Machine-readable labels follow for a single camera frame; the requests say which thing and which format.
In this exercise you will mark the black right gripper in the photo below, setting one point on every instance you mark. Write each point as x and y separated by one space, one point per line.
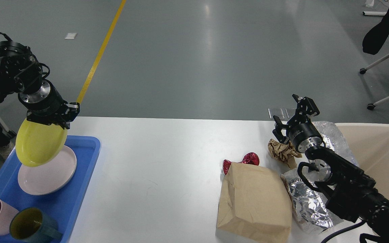
304 135

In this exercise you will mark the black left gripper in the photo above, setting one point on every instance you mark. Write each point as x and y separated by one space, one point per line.
46 106

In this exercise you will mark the yellow plastic plate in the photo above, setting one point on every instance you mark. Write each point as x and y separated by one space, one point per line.
37 144

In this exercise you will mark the dark teal mug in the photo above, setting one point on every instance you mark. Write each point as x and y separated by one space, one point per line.
32 225

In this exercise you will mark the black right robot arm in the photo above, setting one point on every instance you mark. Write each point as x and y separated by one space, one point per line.
350 193

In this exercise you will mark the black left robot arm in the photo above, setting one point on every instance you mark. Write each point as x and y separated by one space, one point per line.
22 73

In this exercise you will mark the metal floor plate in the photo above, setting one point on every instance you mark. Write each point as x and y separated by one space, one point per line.
281 113

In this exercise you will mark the crumpled brown paper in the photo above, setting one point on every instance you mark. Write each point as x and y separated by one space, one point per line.
284 153

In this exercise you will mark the clear plastic bag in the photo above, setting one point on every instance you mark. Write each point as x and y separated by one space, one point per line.
335 140

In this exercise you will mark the red foil wrapper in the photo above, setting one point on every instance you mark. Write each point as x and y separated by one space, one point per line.
250 158

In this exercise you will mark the pink plate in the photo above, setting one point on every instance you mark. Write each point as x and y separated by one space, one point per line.
50 177

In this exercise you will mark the crumpled aluminium foil sheet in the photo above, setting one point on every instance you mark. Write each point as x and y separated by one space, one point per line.
309 206

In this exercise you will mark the blue plastic tray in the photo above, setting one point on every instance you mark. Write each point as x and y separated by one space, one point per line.
63 205

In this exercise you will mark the brown paper bag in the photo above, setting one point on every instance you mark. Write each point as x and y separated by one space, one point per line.
254 203

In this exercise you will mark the beige plastic bin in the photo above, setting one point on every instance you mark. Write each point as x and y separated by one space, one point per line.
369 143

